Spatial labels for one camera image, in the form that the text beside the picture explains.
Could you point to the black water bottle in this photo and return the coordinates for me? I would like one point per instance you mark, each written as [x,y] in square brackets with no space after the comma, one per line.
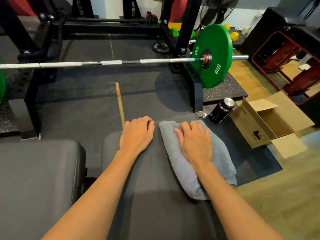
[220,111]

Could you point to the black standing fan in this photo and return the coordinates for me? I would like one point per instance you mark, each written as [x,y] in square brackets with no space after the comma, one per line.
[217,9]

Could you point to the large black box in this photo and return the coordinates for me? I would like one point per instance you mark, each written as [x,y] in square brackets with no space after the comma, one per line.
[267,27]

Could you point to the long black bench pad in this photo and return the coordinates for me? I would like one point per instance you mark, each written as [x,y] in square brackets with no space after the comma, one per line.
[155,202]

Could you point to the person's left hand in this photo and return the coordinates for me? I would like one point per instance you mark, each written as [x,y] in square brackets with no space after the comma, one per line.
[136,136]

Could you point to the person's left little finger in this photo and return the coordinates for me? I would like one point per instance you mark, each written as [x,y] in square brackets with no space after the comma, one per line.
[125,126]

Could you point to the open cardboard box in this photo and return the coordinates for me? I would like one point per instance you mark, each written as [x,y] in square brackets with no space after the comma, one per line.
[250,127]

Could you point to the person's left middle finger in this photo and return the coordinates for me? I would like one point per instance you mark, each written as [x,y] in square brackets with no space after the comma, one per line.
[138,121]

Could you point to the small black weight plate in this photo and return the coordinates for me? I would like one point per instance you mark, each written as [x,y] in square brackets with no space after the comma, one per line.
[160,47]

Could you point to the yellow block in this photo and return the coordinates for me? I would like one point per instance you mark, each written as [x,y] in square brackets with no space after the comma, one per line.
[175,25]

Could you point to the black red adjustable dumbbell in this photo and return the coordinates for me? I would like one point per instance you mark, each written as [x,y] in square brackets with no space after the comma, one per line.
[152,17]

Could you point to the red metal frame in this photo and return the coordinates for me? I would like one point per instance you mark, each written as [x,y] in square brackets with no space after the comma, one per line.
[295,79]

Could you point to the silver barbell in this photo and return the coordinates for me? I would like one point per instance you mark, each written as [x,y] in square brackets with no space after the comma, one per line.
[62,64]

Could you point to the person's right little finger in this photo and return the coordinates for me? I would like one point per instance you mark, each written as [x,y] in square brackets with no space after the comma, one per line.
[206,134]

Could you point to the black speckled rubber mat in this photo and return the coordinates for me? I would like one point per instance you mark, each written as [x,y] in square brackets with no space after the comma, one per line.
[225,91]
[7,119]

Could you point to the person's right middle finger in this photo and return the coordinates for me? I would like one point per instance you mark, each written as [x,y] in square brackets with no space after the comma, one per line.
[194,127]

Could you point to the yellow-green dumbbell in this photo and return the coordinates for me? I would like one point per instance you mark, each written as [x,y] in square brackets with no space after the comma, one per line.
[226,27]
[234,36]

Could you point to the green weight plate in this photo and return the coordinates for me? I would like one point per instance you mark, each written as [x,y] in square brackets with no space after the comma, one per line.
[215,39]
[1,87]

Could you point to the black power rack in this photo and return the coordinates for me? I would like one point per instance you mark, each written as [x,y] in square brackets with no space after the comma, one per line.
[187,27]

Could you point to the green dumbbell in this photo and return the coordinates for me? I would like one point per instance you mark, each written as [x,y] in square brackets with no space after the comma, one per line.
[174,32]

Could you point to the person's right forearm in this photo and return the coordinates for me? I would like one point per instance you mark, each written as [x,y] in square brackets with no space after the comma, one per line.
[230,207]

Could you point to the person's left forearm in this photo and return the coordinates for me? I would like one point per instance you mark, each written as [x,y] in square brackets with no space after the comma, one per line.
[100,197]

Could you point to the person's right hand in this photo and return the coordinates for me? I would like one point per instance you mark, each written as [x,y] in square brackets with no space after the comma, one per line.
[196,144]

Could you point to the person's right thumb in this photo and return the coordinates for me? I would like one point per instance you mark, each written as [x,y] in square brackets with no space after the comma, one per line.
[179,135]

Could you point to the wide black bench pad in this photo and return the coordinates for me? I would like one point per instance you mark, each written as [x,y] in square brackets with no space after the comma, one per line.
[37,187]

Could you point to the grey towel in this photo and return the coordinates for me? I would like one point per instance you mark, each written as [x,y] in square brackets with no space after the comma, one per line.
[180,167]

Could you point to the red weight plate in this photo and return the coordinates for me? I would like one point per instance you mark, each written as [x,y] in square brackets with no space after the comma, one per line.
[180,8]
[20,6]

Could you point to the person's left thumb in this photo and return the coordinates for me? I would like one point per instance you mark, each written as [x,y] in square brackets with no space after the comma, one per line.
[151,129]

